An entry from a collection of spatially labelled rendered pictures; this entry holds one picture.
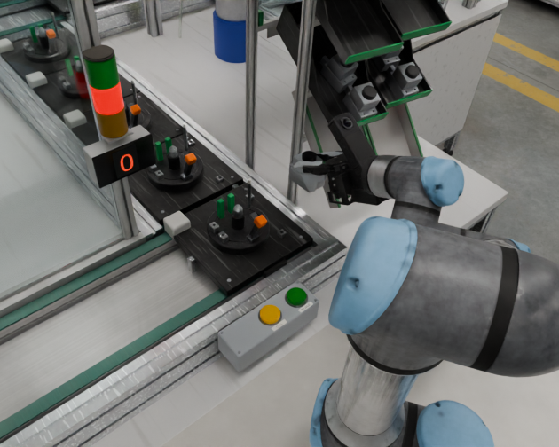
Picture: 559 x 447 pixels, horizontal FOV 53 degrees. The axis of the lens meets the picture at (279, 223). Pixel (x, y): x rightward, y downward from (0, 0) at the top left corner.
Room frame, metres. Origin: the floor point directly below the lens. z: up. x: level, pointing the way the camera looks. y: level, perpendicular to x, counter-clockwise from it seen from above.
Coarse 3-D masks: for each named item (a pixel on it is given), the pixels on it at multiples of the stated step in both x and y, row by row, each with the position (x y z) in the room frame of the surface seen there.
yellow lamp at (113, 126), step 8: (96, 112) 0.80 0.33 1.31; (120, 112) 0.80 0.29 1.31; (104, 120) 0.79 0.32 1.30; (112, 120) 0.79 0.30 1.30; (120, 120) 0.80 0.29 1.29; (104, 128) 0.79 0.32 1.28; (112, 128) 0.79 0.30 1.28; (120, 128) 0.79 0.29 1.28; (128, 128) 0.82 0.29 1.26; (104, 136) 0.79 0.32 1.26; (112, 136) 0.79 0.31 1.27; (120, 136) 0.79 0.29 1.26
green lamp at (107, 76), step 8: (88, 64) 0.79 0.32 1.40; (96, 64) 0.79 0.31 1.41; (104, 64) 0.79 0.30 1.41; (112, 64) 0.80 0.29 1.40; (88, 72) 0.79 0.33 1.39; (96, 72) 0.79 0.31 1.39; (104, 72) 0.79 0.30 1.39; (112, 72) 0.80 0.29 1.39; (96, 80) 0.79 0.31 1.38; (104, 80) 0.79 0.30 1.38; (112, 80) 0.80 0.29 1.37; (96, 88) 0.79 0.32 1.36; (104, 88) 0.79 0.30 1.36
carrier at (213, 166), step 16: (160, 144) 1.06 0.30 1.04; (176, 144) 1.15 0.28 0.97; (160, 160) 1.06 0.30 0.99; (176, 160) 1.03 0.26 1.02; (208, 160) 1.10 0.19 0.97; (128, 176) 1.01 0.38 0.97; (144, 176) 1.02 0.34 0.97; (160, 176) 0.98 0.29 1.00; (176, 176) 1.00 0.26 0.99; (192, 176) 1.00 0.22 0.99; (208, 176) 1.03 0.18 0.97; (224, 176) 1.04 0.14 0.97; (240, 176) 1.04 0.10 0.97; (144, 192) 0.96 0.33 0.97; (160, 192) 0.96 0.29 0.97; (176, 192) 0.97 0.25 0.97; (192, 192) 0.97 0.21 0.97; (208, 192) 0.97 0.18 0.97; (224, 192) 1.00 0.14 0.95; (160, 208) 0.91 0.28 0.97; (176, 208) 0.91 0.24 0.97; (192, 208) 0.93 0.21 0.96
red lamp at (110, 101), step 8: (112, 88) 0.79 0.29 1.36; (120, 88) 0.81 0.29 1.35; (96, 96) 0.79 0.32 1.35; (104, 96) 0.79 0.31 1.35; (112, 96) 0.79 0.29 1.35; (120, 96) 0.81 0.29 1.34; (96, 104) 0.79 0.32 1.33; (104, 104) 0.79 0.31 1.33; (112, 104) 0.79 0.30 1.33; (120, 104) 0.80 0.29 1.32; (104, 112) 0.79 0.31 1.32; (112, 112) 0.79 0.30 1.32
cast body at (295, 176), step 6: (294, 156) 0.89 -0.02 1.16; (300, 156) 0.89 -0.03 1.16; (306, 156) 0.88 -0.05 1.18; (312, 156) 0.88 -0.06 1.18; (318, 156) 0.90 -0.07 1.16; (294, 162) 0.89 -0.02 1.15; (294, 174) 0.88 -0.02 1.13; (300, 174) 0.87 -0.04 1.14; (294, 180) 0.88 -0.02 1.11; (300, 180) 0.87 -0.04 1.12; (300, 186) 0.86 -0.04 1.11; (318, 186) 0.86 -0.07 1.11
